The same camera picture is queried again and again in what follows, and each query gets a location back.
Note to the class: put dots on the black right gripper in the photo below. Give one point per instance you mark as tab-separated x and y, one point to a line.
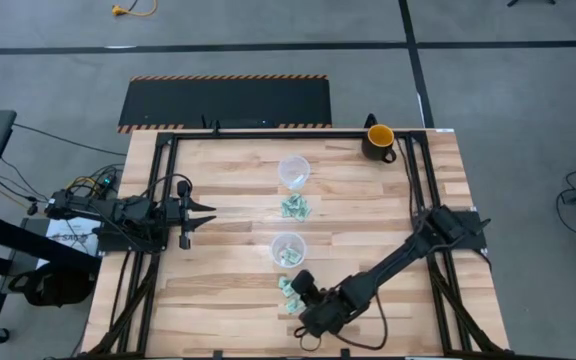
325	312

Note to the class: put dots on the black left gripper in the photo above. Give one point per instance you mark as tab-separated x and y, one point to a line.
184	235

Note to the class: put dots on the green paper packets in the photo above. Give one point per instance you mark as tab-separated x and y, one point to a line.
295	207
285	286

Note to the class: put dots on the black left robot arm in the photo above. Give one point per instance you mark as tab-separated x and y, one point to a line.
133	210

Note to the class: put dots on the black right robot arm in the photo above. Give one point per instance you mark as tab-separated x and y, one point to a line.
393	260

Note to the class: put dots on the clear plastic cup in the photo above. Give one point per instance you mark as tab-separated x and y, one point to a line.
294	167
288	240

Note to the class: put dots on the black sensor bar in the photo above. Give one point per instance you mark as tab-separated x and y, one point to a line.
233	124

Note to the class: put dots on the black power supply box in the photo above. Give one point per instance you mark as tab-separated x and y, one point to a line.
105	181

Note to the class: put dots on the black hazard-striped floor mat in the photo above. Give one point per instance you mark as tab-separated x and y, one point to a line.
218	102

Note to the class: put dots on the white printed paper sheet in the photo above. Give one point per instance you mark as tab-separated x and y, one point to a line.
73	232

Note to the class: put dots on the black bag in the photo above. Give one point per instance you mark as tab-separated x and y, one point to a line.
53	287

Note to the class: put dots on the brown mug yellow inside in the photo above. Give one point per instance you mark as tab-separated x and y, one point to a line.
375	150

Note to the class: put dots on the black caster wheel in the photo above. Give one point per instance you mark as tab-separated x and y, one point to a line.
1	335

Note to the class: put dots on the black chair base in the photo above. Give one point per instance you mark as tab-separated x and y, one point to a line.
530	2

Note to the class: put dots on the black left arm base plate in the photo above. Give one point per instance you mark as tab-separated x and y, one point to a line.
118	245

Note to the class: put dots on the black aluminium table frame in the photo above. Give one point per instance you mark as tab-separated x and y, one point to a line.
268	135

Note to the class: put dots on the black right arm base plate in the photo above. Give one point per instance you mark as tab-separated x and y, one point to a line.
473	235

